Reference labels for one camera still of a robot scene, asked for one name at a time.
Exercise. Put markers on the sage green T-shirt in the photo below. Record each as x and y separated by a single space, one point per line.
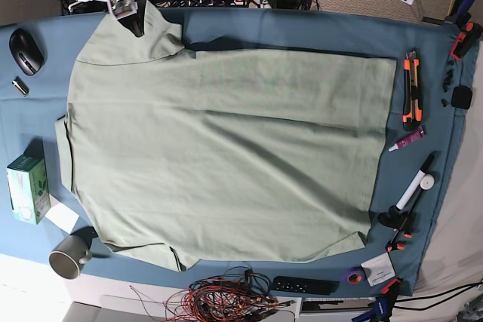
178 156

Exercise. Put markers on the black computer mouse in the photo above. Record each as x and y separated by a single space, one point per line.
25 52

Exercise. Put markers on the small silver lighter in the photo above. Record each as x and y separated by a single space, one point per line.
20 86

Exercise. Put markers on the green tissue box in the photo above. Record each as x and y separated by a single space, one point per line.
28 188

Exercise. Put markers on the white paper slip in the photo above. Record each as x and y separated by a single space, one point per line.
63 217

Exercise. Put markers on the blue table cloth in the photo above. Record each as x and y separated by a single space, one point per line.
452 135

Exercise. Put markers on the grey ceramic mug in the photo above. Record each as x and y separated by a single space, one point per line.
68 258

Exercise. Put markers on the orange black utility knife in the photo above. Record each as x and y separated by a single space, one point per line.
412 105

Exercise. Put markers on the purple glue tube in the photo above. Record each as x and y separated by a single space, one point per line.
416 135

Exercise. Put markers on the black remote control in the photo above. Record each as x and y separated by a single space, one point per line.
304 286

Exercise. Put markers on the orange black corner clamp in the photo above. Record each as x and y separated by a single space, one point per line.
470 34

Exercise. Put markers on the white black hand pump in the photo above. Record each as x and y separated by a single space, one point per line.
423 181

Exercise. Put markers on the black square box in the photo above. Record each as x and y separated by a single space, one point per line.
461 97

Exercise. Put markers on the purple tape roll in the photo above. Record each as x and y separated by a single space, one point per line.
353 276

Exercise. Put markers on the orange black spring clamp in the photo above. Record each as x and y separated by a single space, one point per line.
402 228

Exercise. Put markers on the white card box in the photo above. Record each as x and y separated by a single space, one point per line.
378 269

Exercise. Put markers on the blue bar clamp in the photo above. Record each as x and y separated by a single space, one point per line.
381 308

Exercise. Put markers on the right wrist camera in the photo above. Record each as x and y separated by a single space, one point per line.
120 9

